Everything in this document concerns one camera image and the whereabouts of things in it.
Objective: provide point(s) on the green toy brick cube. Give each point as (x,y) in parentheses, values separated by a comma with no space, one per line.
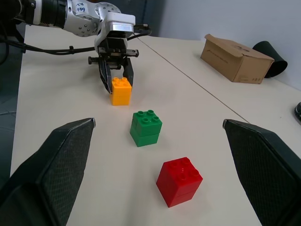
(145,129)

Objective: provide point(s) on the black cylindrical object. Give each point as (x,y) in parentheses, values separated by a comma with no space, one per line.
(272,58)

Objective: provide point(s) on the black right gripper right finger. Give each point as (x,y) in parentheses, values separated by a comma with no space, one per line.
(270,169)

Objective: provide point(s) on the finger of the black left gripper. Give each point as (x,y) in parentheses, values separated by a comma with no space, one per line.
(104,75)
(129,73)

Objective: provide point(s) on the black round object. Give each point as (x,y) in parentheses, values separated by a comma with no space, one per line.
(298,113)

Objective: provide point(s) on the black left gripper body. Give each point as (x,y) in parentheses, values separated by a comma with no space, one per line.
(115,50)

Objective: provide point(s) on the orange toy brick cube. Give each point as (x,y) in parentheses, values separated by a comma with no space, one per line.
(121,93)

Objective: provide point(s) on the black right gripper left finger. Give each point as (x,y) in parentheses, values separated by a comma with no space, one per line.
(51,179)

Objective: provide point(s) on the brown cardboard box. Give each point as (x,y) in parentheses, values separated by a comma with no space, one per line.
(235,61)

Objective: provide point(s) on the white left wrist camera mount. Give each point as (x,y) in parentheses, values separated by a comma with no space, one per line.
(117,21)

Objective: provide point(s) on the red toy brick cube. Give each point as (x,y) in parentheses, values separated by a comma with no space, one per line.
(178,182)

